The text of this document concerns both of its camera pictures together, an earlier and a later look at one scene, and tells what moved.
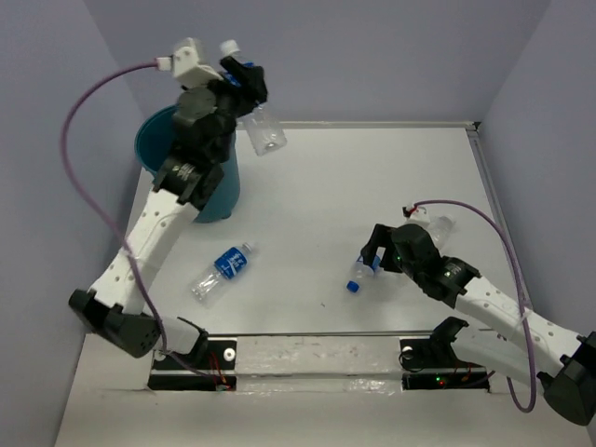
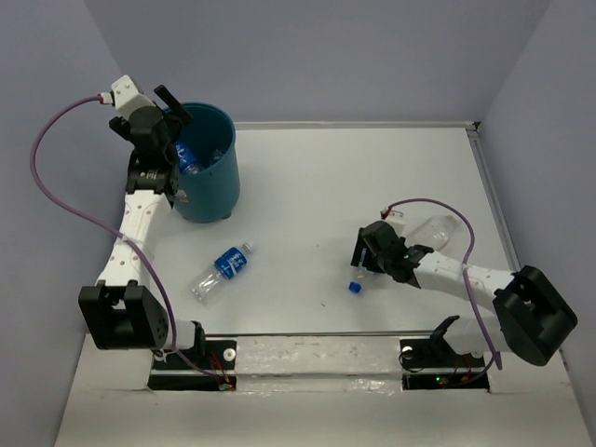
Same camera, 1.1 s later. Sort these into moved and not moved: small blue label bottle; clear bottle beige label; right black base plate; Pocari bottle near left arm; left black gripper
Moved: left black gripper
Not moved: Pocari bottle near left arm; clear bottle beige label; right black base plate; small blue label bottle
